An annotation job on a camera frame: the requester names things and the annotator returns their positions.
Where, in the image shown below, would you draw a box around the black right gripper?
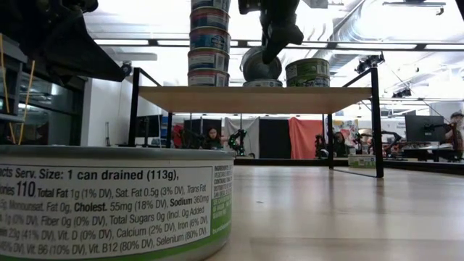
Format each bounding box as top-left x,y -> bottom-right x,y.
237,0 -> 305,65

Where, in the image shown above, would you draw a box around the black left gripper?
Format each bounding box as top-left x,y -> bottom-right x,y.
0,0 -> 126,82

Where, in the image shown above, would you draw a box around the wooden shelf black metal frame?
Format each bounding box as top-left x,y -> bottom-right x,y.
127,66 -> 385,179

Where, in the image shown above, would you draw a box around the long ceiling light bar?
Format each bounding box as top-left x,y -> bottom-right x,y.
93,38 -> 464,51

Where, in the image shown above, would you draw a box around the black background monitor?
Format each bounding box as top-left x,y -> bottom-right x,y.
136,115 -> 162,138

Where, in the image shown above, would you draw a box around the white hanging cloth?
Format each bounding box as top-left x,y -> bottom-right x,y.
223,116 -> 260,159

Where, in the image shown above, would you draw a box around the black ceiling spotlight cluster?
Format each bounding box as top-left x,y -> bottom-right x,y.
355,53 -> 386,75

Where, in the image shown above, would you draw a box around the black partition panel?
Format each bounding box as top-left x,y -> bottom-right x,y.
183,118 -> 223,149
258,117 -> 291,160

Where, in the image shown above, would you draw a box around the blue storage bins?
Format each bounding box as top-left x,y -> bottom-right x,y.
160,115 -> 174,148

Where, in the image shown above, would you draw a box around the orange hanging cloth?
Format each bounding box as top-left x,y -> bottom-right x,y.
289,116 -> 324,160

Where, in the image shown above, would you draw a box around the colourful printed tapestry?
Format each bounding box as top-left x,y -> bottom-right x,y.
331,119 -> 360,146

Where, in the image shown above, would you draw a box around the red background panel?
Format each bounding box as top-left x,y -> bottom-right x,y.
173,124 -> 185,149

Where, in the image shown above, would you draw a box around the person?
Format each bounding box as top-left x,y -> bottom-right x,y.
202,125 -> 228,151
444,111 -> 464,152

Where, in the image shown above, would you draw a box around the black computer monitor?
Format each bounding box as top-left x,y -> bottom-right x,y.
405,115 -> 447,144

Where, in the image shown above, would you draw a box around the silver ventilation duct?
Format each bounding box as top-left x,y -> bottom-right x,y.
318,0 -> 403,77

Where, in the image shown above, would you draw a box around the yellow cable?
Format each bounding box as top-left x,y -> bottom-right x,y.
0,34 -> 36,146

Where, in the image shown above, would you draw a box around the black rig frame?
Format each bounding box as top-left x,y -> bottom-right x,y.
233,155 -> 464,176

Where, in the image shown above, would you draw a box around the black ceiling rail fixture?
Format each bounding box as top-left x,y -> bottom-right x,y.
382,1 -> 447,16

